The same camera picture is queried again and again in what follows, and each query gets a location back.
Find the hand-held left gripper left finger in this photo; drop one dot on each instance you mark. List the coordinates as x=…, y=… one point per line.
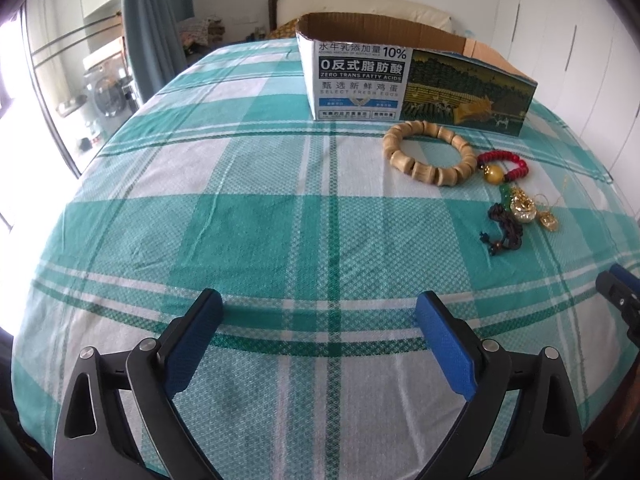
x=195, y=342

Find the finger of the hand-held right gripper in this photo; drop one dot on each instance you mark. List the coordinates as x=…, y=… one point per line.
x=622, y=292

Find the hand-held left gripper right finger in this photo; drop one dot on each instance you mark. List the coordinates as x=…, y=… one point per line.
x=445, y=347

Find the printed cardboard box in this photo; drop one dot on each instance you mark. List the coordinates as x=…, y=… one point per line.
x=360, y=80

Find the green plaid tablecloth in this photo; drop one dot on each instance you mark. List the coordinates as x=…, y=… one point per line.
x=250, y=210

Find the grey washing machine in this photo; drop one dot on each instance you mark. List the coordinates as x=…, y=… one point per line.
x=107, y=97

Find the white wardrobe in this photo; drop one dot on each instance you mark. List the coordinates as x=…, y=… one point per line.
x=575, y=35

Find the pile of clothes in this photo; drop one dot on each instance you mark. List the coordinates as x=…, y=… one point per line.
x=200, y=35

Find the sliding glass door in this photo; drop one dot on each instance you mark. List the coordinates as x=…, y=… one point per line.
x=55, y=60

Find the blue curtain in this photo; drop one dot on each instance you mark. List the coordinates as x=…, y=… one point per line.
x=150, y=25

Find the cream pillow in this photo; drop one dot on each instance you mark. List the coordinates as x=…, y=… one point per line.
x=350, y=7

